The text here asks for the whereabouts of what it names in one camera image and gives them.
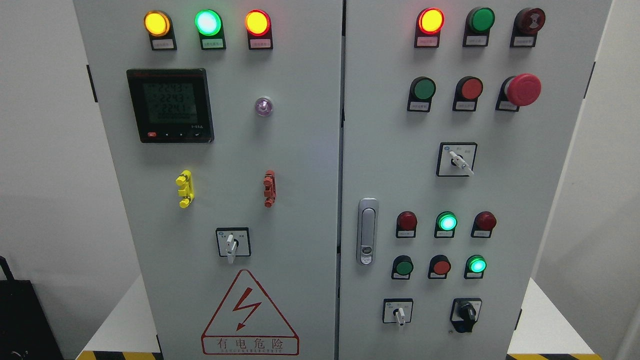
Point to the dark red lamp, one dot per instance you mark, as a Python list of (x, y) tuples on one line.
[(483, 225), (406, 225)]

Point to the green lit lamp middle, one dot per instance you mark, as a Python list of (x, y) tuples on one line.
[(445, 225)]

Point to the left grey cabinet door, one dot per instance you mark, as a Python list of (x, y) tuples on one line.
[(294, 243)]

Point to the black digital power meter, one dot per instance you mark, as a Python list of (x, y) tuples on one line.
[(171, 105)]

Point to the red push button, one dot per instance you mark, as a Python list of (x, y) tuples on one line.
[(439, 267), (467, 91)]

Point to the red terminal clip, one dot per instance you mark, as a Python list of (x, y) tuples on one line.
[(269, 191)]

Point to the green push button upper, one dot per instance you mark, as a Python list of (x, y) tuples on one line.
[(421, 91)]

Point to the yellow terminal clip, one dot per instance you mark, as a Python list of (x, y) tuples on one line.
[(185, 188)]

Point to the green lit button lower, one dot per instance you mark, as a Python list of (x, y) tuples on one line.
[(475, 267)]

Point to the small clear light bulb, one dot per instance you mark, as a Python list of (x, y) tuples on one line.
[(264, 106)]

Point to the dark red lamp left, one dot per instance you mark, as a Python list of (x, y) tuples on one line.
[(406, 225)]

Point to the red push button lower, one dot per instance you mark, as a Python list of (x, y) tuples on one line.
[(439, 267)]

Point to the white cabinet base platform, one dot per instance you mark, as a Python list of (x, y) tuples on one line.
[(542, 330)]

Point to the dark green unlit lamp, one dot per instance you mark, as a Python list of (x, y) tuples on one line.
[(478, 24)]

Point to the black bag at left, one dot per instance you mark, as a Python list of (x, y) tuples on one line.
[(25, 333)]

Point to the green push button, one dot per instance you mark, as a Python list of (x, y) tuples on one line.
[(421, 91), (402, 267)]

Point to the green push button lower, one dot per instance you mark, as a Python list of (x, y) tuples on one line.
[(402, 267)]

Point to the dark red lamp right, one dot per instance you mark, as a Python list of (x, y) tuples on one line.
[(483, 225)]

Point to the right grey cabinet door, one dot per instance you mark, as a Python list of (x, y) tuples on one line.
[(391, 154)]

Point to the chrome door handle lock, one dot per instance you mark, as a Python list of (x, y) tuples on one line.
[(367, 230)]

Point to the yellow indicator lamp top left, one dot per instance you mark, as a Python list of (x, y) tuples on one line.
[(160, 31)]

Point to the red-ringed lit indicator lamp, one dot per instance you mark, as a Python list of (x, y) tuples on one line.
[(259, 30)]

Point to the red emergency stop mushroom button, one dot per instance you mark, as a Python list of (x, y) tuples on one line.
[(518, 91)]

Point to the red electric hazard warning sticker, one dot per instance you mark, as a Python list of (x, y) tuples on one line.
[(247, 322)]

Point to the red push button upper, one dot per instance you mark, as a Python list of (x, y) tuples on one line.
[(467, 91)]

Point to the dark red buzzer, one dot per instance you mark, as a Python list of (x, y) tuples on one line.
[(527, 23)]

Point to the green lit indicator lamp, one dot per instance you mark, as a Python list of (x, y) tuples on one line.
[(210, 30)]

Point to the white rotary selector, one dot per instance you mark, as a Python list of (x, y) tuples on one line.
[(397, 311), (456, 159)]

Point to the red lit lamp right door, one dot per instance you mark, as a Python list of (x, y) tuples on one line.
[(427, 31)]

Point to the white rotary light switch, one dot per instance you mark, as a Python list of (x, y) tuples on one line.
[(233, 242)]

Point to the grey cabinet door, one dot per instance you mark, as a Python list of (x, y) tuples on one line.
[(391, 154), (294, 243)]

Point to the white rotary selector lower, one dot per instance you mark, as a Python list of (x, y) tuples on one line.
[(397, 311)]

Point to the black rotary knob selector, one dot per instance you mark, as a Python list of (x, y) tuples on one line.
[(464, 314)]

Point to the white rotary selector upper right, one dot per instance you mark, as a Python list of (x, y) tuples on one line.
[(456, 159)]

